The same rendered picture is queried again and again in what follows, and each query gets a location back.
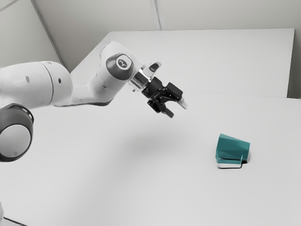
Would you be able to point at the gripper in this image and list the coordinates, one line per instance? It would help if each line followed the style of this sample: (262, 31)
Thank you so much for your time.
(158, 90)

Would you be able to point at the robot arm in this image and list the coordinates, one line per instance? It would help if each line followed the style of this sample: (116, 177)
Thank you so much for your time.
(58, 81)

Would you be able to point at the teal faceted mug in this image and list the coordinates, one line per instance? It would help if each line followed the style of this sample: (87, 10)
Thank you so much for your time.
(231, 150)

